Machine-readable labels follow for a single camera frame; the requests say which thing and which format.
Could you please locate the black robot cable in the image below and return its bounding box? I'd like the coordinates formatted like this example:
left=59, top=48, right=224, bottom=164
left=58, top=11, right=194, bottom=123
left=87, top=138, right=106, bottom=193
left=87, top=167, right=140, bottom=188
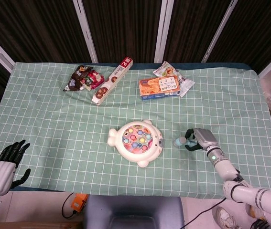
left=190, top=198, right=227, bottom=229

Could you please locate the grey chair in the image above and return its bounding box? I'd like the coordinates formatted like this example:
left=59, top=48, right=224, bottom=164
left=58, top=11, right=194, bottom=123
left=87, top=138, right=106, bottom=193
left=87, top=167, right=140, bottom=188
left=82, top=196, right=185, bottom=229

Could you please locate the light blue toy hammer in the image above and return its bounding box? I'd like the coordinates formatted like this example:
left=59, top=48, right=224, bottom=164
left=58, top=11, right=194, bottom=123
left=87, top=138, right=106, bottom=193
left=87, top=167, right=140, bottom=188
left=173, top=136, right=198, bottom=149

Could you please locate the red snack packet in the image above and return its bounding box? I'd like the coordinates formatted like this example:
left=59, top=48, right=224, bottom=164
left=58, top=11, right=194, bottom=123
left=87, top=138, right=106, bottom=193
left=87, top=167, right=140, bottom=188
left=79, top=70, right=105, bottom=91

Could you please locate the white whack-a-mole toy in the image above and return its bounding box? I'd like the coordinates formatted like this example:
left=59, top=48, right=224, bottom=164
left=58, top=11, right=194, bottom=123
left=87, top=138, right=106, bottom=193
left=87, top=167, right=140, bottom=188
left=107, top=120, right=164, bottom=167

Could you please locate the dark brown snack bag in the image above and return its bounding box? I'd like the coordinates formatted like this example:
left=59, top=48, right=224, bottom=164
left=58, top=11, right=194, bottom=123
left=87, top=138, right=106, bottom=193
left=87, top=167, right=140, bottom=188
left=63, top=64, right=95, bottom=92

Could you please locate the orange device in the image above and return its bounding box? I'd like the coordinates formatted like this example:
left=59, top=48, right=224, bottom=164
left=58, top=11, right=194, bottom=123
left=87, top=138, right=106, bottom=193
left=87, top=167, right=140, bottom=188
left=71, top=193, right=89, bottom=213

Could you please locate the long beige cookie box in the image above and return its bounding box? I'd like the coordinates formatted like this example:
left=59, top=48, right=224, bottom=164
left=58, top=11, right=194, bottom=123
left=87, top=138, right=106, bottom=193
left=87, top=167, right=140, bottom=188
left=91, top=56, right=134, bottom=105

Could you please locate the green checked tablecloth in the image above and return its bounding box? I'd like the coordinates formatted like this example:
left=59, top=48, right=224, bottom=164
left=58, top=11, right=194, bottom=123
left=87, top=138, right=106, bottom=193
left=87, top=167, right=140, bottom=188
left=0, top=62, right=271, bottom=200

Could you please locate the white green snack packet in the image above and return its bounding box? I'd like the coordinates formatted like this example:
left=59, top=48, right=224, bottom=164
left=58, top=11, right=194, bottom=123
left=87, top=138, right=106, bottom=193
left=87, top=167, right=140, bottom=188
left=152, top=61, right=182, bottom=78

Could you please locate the orange and blue biscuit box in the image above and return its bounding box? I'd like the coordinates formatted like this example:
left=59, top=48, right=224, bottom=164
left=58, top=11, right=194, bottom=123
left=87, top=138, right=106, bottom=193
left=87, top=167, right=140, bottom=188
left=139, top=75, right=181, bottom=101

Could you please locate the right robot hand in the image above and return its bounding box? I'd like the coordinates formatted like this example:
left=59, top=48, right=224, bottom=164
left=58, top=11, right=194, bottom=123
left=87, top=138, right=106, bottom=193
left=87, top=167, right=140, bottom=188
left=184, top=127, right=219, bottom=152

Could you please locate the thin black cable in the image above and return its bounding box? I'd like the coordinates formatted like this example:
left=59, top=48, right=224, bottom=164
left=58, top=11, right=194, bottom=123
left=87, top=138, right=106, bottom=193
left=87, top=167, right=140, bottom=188
left=61, top=192, right=76, bottom=219

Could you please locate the silver white snack packet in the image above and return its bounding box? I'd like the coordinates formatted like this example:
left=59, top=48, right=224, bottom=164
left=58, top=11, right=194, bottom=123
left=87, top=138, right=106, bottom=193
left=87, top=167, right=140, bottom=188
left=177, top=75, right=196, bottom=98

